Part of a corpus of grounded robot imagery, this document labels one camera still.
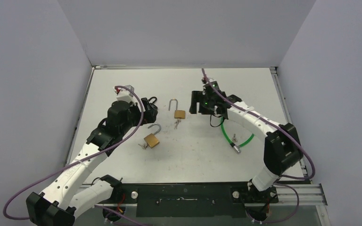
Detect brass padlock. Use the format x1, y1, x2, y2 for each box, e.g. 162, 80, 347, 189
144, 123, 162, 148
168, 98, 186, 120

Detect padlock keys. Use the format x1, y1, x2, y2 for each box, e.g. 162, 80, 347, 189
174, 119, 181, 129
138, 143, 148, 150

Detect cable lock keys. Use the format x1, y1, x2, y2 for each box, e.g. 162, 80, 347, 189
231, 134, 238, 144

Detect green cable lock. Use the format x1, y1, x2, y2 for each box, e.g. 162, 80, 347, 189
220, 117, 255, 154

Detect black padlock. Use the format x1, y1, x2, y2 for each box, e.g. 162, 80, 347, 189
148, 96, 157, 105

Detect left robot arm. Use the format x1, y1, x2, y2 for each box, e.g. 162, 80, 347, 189
26, 97, 158, 226

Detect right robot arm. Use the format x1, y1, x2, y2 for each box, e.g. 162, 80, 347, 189
189, 81, 303, 202

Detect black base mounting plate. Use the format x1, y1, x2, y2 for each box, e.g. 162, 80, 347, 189
102, 182, 281, 218

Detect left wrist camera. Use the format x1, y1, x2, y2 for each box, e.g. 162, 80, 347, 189
113, 87, 135, 103

